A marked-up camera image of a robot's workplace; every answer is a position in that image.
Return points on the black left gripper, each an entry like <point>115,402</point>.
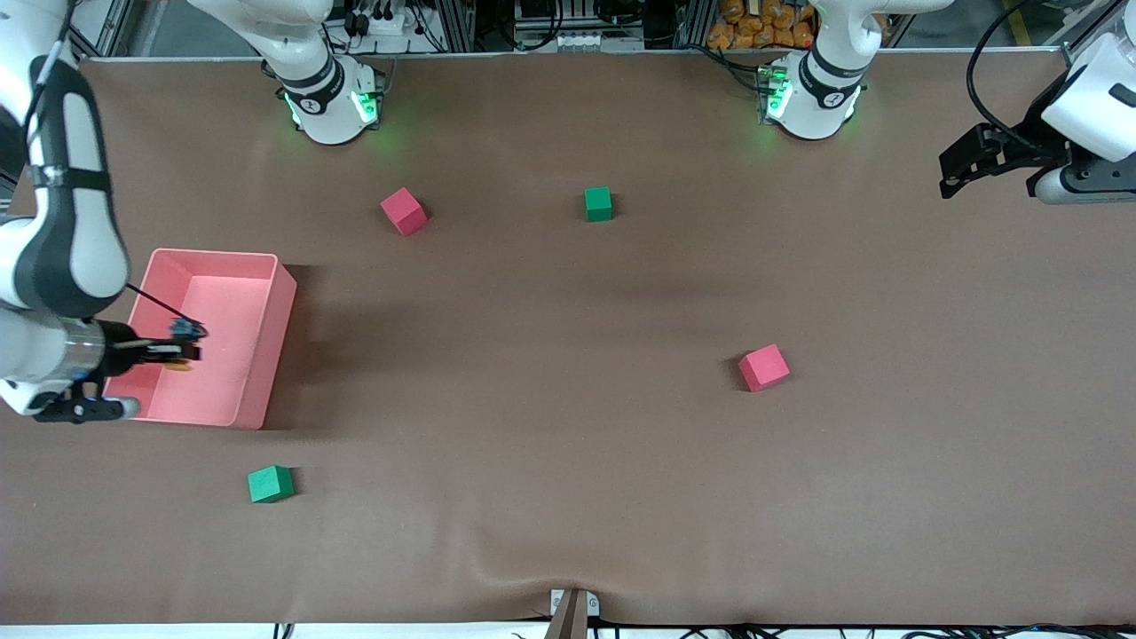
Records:
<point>1028,148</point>

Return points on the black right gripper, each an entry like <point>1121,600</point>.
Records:
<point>118,346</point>

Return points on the orange push button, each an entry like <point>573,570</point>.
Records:
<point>187,329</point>

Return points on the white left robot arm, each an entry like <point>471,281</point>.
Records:
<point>821,89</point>

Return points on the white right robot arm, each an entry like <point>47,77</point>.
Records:
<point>71,222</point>

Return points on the pink plastic bin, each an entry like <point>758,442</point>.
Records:
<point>240,337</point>

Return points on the green foam cube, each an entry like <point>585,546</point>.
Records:
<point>270,485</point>
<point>598,204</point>

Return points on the orange snack bags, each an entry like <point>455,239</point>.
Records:
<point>754,27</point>

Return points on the pink foam cube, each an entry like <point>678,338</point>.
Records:
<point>763,368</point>
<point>404,211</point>

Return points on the power strip with black plugs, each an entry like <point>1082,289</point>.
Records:
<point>382,25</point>

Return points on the white power strip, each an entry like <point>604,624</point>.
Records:
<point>595,41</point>

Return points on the brown table cover mat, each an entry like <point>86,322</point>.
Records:
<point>568,488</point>

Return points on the aluminium frame corner beam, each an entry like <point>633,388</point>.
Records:
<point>1092,22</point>
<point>102,27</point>

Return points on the aluminium frame post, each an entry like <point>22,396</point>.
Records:
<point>697,22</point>
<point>457,25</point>

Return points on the brown camera mount pole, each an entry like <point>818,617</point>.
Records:
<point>568,621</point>

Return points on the grey metal bracket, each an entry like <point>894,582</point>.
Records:
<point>593,605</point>

